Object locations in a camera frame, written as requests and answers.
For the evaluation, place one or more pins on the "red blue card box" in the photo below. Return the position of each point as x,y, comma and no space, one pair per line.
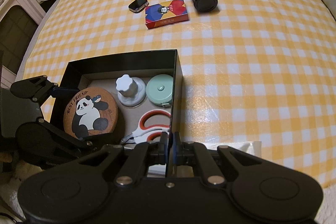
164,13

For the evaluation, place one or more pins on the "mint green tape measure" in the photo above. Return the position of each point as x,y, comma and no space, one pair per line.
159,90

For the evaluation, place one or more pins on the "black cardboard box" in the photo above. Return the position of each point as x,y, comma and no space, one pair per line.
103,71

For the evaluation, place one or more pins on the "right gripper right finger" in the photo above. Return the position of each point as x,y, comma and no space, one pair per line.
199,158

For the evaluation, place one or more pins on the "round panda cork coaster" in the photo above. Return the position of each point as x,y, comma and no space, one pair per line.
92,111

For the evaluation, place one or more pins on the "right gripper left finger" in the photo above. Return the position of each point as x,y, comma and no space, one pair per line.
140,159

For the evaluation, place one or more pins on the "pink folding storage cabinet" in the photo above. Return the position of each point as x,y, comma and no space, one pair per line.
19,21

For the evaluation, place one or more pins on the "white fluffy rug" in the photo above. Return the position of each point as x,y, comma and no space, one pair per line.
9,190

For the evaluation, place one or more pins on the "white knob suction base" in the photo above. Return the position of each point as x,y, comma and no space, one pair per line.
131,91

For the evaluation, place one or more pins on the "yellow checkered blanket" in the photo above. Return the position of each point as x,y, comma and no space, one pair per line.
253,69

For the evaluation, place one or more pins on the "orange white scissors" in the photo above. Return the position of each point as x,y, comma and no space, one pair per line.
145,132

